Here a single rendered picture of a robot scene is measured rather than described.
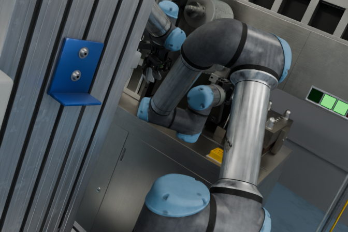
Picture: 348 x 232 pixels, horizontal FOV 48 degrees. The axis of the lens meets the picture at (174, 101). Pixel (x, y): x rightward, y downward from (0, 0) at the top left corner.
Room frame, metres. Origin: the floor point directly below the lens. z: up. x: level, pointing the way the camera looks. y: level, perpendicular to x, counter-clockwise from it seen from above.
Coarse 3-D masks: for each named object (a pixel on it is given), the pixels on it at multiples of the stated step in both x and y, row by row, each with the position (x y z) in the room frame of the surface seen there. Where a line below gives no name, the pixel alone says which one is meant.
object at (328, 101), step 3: (324, 96) 1.76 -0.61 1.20; (327, 96) 1.76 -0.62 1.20; (330, 96) 1.75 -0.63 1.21; (324, 99) 1.76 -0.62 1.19; (327, 99) 1.75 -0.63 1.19; (330, 99) 1.75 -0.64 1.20; (333, 99) 1.74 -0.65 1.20; (321, 102) 1.76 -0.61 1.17; (324, 102) 1.76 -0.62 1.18; (327, 102) 1.75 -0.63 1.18; (330, 102) 1.75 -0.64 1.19; (333, 102) 1.74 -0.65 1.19; (324, 105) 1.75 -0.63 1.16; (327, 105) 1.75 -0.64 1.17; (330, 105) 1.74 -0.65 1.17; (330, 108) 1.74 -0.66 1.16
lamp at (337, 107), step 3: (339, 102) 1.73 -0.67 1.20; (342, 102) 1.73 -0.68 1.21; (336, 105) 1.74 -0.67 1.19; (339, 105) 1.73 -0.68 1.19; (342, 105) 1.73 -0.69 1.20; (345, 105) 1.72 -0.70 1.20; (336, 108) 1.73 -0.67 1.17; (339, 108) 1.73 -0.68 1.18; (342, 108) 1.72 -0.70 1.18; (345, 108) 1.72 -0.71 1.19; (336, 111) 1.73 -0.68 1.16; (339, 111) 1.73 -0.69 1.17; (342, 111) 1.72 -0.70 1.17; (345, 111) 1.72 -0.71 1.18; (342, 114) 1.72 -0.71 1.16
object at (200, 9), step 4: (188, 4) 1.66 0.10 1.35; (192, 4) 1.65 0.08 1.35; (196, 4) 1.65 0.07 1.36; (200, 4) 1.67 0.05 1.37; (196, 8) 1.64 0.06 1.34; (200, 8) 1.65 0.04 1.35; (204, 8) 1.68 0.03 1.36; (188, 12) 1.65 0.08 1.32; (196, 12) 1.64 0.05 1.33; (200, 12) 1.65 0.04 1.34; (204, 12) 1.68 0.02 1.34; (192, 16) 1.65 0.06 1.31; (196, 16) 1.64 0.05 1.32; (200, 16) 1.67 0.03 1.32
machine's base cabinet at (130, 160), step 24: (120, 120) 1.46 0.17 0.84; (120, 144) 1.44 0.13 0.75; (144, 144) 1.40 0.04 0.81; (96, 168) 1.47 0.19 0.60; (120, 168) 1.43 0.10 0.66; (144, 168) 1.39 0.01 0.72; (168, 168) 1.35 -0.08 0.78; (192, 168) 1.32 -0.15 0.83; (96, 192) 1.45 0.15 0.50; (120, 192) 1.41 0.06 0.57; (144, 192) 1.37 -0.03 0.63; (264, 192) 1.53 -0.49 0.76; (96, 216) 1.44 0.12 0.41; (120, 216) 1.40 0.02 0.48
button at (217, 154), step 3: (213, 150) 1.31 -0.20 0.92; (216, 150) 1.33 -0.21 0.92; (219, 150) 1.34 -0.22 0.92; (222, 150) 1.35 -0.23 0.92; (210, 153) 1.30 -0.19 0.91; (213, 153) 1.30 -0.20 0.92; (216, 153) 1.30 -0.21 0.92; (219, 153) 1.31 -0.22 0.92; (222, 153) 1.32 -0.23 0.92; (210, 156) 1.30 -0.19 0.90; (213, 156) 1.30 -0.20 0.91; (216, 156) 1.29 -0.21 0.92; (219, 156) 1.29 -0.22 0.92; (222, 156) 1.29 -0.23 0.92; (216, 159) 1.29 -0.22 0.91; (219, 159) 1.29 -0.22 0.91
